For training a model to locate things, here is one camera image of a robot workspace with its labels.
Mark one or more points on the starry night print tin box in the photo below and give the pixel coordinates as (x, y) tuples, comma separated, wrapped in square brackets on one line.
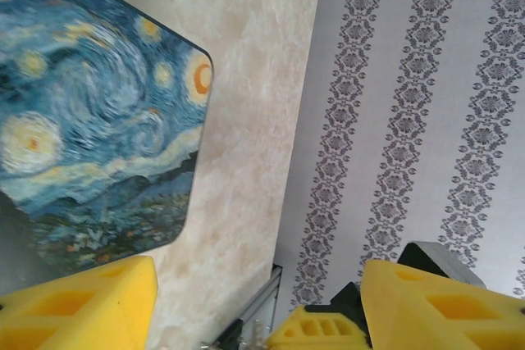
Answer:
[(90, 100)]

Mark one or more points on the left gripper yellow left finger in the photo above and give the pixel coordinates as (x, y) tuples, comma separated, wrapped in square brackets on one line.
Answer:
[(82, 317)]

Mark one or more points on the aluminium table edge rail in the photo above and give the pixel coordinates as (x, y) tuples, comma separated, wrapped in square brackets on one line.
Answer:
[(254, 317)]

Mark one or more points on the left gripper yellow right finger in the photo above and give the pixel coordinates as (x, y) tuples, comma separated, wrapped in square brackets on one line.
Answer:
[(430, 317)]

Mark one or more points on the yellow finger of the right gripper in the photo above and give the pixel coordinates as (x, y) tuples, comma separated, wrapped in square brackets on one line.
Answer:
[(316, 333)]

